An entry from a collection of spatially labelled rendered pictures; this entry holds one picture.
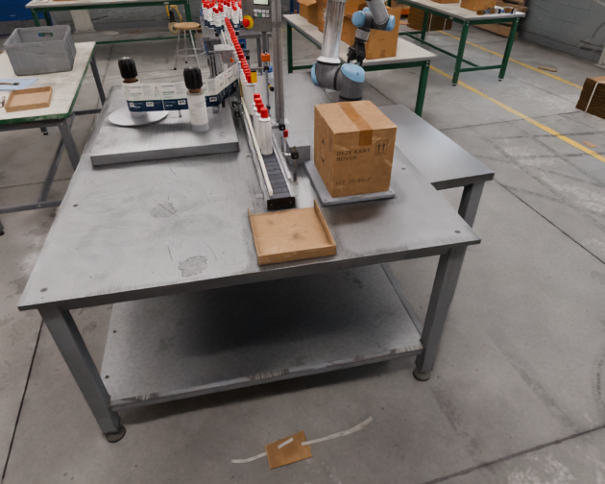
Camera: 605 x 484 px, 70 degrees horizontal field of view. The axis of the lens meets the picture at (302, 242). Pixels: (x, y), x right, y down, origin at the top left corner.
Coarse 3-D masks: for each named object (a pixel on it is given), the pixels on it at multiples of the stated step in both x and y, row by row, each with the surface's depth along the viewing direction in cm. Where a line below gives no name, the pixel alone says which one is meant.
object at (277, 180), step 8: (240, 96) 259; (264, 160) 191; (272, 160) 191; (272, 168) 185; (280, 168) 185; (272, 176) 180; (280, 176) 180; (272, 184) 174; (280, 184) 174; (280, 192) 169; (288, 192) 169
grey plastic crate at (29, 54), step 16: (16, 32) 349; (32, 32) 356; (48, 32) 360; (64, 32) 364; (16, 48) 311; (32, 48) 314; (48, 48) 318; (64, 48) 321; (16, 64) 317; (32, 64) 320; (48, 64) 323; (64, 64) 327
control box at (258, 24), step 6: (246, 0) 206; (252, 0) 205; (270, 0) 202; (246, 6) 208; (252, 6) 207; (258, 6) 205; (264, 6) 204; (270, 6) 203; (246, 12) 210; (252, 12) 208; (270, 12) 205; (252, 18) 210; (258, 18) 209; (264, 18) 208; (270, 18) 207; (252, 24) 212; (258, 24) 210; (264, 24) 209; (270, 24) 208; (246, 30) 215; (252, 30) 214; (258, 30) 212; (264, 30) 211; (270, 30) 210
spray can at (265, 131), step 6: (264, 108) 186; (264, 114) 185; (264, 120) 185; (270, 120) 187; (264, 126) 187; (270, 126) 188; (264, 132) 188; (270, 132) 190; (264, 138) 190; (270, 138) 191; (264, 144) 192; (270, 144) 193; (264, 150) 193; (270, 150) 194
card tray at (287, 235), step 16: (304, 208) 168; (256, 224) 160; (272, 224) 160; (288, 224) 160; (304, 224) 160; (320, 224) 160; (256, 240) 152; (272, 240) 152; (288, 240) 152; (304, 240) 152; (320, 240) 152; (272, 256) 141; (288, 256) 143; (304, 256) 144
